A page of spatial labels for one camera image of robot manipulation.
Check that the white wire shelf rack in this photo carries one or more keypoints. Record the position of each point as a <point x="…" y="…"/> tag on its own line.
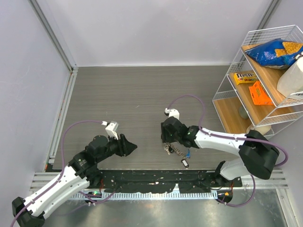
<point x="248" y="98"/>

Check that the orange candy bag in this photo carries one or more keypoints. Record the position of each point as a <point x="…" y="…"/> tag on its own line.
<point x="259" y="95"/>

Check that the cream lotion bottle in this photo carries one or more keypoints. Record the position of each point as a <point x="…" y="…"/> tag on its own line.
<point x="261" y="129"/>

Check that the white slotted cable duct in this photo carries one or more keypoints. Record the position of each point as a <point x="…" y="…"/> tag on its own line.
<point x="174" y="195"/>

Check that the keychain with keys and strap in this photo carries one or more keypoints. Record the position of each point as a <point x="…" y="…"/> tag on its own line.
<point x="172" y="149"/>

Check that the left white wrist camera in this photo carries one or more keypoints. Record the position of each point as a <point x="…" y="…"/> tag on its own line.
<point x="110" y="128"/>

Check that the white plastic bottle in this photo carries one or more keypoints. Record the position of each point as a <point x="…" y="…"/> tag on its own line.
<point x="292" y="80"/>

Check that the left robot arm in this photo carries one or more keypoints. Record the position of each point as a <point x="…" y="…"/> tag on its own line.
<point x="80" y="173"/>

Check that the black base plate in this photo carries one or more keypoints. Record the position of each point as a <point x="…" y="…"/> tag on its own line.
<point x="158" y="181"/>

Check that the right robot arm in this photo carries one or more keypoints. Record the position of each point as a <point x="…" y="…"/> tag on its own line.
<point x="255" y="154"/>

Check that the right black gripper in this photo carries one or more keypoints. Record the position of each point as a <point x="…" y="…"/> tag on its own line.
<point x="165" y="135"/>

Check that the blue chips bag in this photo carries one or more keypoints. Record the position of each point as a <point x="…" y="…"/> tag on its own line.
<point x="276" y="54"/>

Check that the yellow candy bag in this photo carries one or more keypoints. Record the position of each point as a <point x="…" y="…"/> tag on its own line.
<point x="244" y="78"/>

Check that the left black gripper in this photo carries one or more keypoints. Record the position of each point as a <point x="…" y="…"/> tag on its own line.
<point x="125" y="146"/>

